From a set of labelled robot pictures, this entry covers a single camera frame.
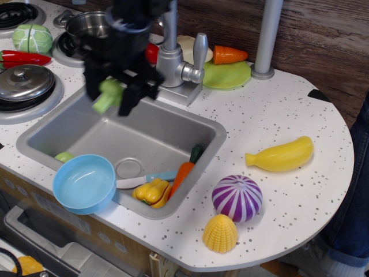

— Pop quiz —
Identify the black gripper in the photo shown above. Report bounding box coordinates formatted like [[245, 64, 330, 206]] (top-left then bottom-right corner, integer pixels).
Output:
[[79, 7, 165, 117]]

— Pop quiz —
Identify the green toy broccoli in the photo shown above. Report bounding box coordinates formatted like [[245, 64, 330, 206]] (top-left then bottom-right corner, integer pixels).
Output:
[[92, 78, 125, 114]]

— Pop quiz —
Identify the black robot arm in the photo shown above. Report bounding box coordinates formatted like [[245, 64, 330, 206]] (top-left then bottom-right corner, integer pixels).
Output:
[[79, 1, 172, 116]]

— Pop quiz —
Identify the light blue plastic bowl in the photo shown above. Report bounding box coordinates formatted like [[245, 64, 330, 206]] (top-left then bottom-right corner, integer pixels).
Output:
[[52, 154, 116, 215]]

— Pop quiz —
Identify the red toy tomato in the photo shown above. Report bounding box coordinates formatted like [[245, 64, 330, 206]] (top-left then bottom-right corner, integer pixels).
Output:
[[145, 43, 159, 65]]

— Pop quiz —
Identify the rear right stove burner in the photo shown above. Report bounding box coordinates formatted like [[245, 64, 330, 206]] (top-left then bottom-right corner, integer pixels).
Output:
[[52, 32, 84, 68]]

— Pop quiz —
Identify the stove burner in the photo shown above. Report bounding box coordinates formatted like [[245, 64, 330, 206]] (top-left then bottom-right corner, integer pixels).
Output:
[[52, 32, 84, 68], [1, 2, 47, 39], [1, 73, 64, 125]]

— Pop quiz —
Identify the steel pot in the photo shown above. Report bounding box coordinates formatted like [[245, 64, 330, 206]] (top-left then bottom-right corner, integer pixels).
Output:
[[53, 10, 110, 46]]

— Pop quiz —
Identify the silver toy faucet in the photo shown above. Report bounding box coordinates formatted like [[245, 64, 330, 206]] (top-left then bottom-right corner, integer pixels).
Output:
[[156, 1, 208, 106]]

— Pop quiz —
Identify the silver sink basin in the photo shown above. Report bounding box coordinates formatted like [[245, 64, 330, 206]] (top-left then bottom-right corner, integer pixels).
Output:
[[16, 88, 227, 219]]

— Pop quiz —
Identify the cream plastic plate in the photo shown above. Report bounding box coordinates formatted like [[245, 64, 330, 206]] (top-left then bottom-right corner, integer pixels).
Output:
[[177, 35, 213, 64]]

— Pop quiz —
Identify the small green toy ball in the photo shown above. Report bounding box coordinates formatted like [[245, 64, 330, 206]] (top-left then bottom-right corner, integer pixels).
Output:
[[55, 152, 74, 163]]

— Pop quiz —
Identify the silver pot lid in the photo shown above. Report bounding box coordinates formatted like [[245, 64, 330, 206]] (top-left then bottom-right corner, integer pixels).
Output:
[[1, 64, 55, 102]]

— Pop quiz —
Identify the green toy cabbage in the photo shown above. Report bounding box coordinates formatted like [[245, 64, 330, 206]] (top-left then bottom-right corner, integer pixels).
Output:
[[12, 24, 53, 54]]

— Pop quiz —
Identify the front left stove burner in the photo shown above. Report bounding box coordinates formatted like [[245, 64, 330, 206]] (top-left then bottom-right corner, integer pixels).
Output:
[[1, 73, 64, 125]]

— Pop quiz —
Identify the orange toy carrot piece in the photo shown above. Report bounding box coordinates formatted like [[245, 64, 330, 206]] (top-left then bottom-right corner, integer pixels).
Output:
[[213, 46, 248, 65]]

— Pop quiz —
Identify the red toy chili pepper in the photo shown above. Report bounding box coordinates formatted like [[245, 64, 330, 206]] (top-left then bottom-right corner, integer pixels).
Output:
[[1, 50, 51, 69]]

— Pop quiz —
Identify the green plastic plate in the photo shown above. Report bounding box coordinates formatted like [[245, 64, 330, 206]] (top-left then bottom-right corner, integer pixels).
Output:
[[203, 61, 251, 89]]

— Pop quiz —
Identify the orange toy carrot in sink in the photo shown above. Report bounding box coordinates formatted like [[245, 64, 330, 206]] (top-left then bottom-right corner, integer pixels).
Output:
[[168, 146, 204, 199]]

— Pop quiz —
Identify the yellow toy bell pepper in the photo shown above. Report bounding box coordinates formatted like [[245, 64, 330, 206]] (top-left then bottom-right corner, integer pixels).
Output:
[[131, 178, 172, 208]]

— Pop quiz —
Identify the rear left stove burner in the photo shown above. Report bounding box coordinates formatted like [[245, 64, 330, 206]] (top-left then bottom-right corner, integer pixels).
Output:
[[1, 2, 47, 39]]

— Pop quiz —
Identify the grey vertical pole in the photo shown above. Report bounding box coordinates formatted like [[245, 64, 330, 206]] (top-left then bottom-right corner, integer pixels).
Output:
[[251, 0, 284, 80]]

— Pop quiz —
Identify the purple striped toy onion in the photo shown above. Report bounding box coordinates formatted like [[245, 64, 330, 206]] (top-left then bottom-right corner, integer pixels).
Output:
[[212, 175, 263, 222]]

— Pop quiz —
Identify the toy oven door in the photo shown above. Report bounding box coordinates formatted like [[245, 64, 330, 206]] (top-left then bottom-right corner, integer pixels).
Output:
[[4, 206, 127, 276]]

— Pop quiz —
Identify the yellow toy banana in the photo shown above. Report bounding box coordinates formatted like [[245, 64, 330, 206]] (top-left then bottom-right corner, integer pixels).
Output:
[[245, 136, 314, 172]]

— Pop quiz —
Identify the yellow toy corn half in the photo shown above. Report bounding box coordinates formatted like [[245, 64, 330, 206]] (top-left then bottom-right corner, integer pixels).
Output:
[[202, 214, 238, 253]]

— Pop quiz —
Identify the black tape piece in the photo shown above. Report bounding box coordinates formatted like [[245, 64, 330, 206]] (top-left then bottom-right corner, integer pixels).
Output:
[[308, 89, 331, 103]]

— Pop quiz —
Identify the yellow toy on floor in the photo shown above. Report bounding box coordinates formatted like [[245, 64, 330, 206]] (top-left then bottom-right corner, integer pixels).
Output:
[[17, 256, 44, 276]]

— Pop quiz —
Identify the person leg in jeans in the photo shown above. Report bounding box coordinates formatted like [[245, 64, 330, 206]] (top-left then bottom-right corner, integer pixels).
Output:
[[279, 91, 369, 277]]

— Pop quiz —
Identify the toy knife blue handle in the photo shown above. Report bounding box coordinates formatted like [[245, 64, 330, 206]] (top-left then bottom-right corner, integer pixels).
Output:
[[116, 171, 178, 189]]

